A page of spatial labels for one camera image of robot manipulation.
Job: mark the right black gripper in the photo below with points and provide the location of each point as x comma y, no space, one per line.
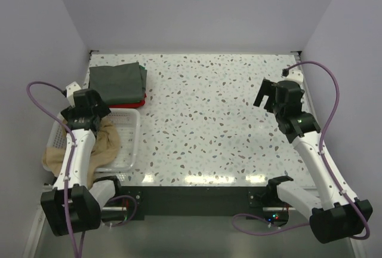
268,88

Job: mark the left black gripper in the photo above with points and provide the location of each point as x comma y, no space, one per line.
100,108

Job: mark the beige t-shirt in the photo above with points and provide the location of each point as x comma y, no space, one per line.
104,152

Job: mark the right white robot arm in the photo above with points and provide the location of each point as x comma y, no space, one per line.
336,212

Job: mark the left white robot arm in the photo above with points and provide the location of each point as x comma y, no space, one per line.
71,206

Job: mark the white plastic basket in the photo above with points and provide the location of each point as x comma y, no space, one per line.
127,125

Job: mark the folded grey t-shirt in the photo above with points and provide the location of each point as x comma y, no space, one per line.
125,83

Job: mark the folded red t-shirt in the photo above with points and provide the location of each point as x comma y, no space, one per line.
134,105

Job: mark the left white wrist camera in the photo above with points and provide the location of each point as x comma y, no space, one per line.
71,90

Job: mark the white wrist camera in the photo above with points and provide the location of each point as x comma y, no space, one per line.
294,75
71,90

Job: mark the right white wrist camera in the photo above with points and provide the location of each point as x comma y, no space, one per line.
294,75

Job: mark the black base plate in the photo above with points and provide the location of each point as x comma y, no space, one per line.
202,201

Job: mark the aluminium frame rail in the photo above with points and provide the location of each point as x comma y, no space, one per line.
37,226

